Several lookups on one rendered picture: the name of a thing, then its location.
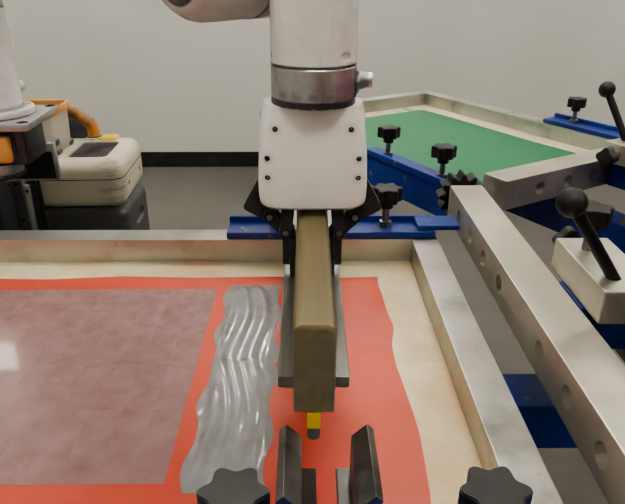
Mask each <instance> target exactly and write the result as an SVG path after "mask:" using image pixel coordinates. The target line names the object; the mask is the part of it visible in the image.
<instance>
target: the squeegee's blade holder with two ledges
mask: <svg viewBox="0 0 625 504"><path fill-rule="evenodd" d="M327 213H328V226H330V225H331V224H332V217H331V210H327ZM293 224H294V225H295V229H296V228H297V210H294V217H293ZM332 277H333V290H334V302H335V315H336V328H337V345H336V377H335V387H349V385H350V370H349V361H348V351H347V341H346V331H345V321H344V311H343V301H342V291H341V282H340V272H339V265H335V266H334V276H332ZM294 284H295V276H290V264H285V268H284V283H283V297H282V311H281V326H280V340H279V355H278V369H277V385H278V387H293V311H294Z"/></svg>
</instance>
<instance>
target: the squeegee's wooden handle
mask: <svg viewBox="0 0 625 504"><path fill-rule="evenodd" d="M336 345H337V328H336V315H335V302H334V290H333V277H332V264H331V251H330V239H329V226H328V213H327V210H297V228H296V256H295V284H294V311H293V411H294V412H334V410H335V377H336Z"/></svg>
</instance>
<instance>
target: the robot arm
mask: <svg viewBox="0 0 625 504"><path fill-rule="evenodd" d="M162 2H163V3H164V4H165V5H166V6H167V7H168V8H169V9H170V10H172V11H173V12H174V13H176V14H177V15H179V16H180V17H182V18H184V19H186V20H189V21H193V22H197V23H208V22H220V21H231V20H241V19H246V20H249V19H261V18H270V63H271V96H270V97H266V98H265V99H264V102H263V107H262V114H261V122H260V136H259V165H258V178H257V179H256V181H255V183H254V185H253V187H252V189H251V191H250V192H249V194H248V196H247V198H246V200H245V203H244V209H245V210H246V211H248V212H250V213H252V214H254V215H256V216H258V217H261V218H263V219H264V220H265V221H266V222H267V223H268V224H269V225H270V226H271V227H273V228H274V229H275V230H276V231H277V232H278V233H279V235H280V237H281V238H282V239H283V264H290V276H295V256H296V229H295V225H294V224H293V217H294V210H331V217H332V224H331V225H330V226H329V239H330V251H331V264H332V276H334V266H335V265H341V252H342V239H343V238H344V237H345V234H346V233H347V232H348V231H349V230H350V229H351V228H352V227H354V226H355V225H356V224H357V223H358V222H359V221H360V220H361V219H363V218H366V217H368V216H370V215H372V214H374V213H376V212H378V211H380V209H381V204H380V201H379V199H378V197H377V195H376V193H375V191H374V189H373V188H372V186H371V184H370V182H369V180H368V178H367V140H366V130H365V113H364V107H363V101H362V99H361V98H358V97H356V94H358V92H359V89H364V88H372V83H373V73H372V72H364V71H360V69H359V68H357V65H356V64H357V42H358V15H359V0H162ZM24 89H25V83H24V82H23V81H22V80H19V79H18V74H17V69H16V64H15V59H14V54H13V49H12V44H11V39H10V34H9V29H8V24H7V19H6V14H5V9H4V4H3V0H0V121H5V120H11V119H16V118H20V117H24V116H27V115H30V114H32V113H33V112H34V111H35V106H34V103H32V102H30V101H26V100H23V99H22V94H21V91H23V90H24ZM277 209H282V210H281V212H280V211H278V210H277ZM347 209H348V210H347ZM344 210H346V211H345V212H344Z"/></svg>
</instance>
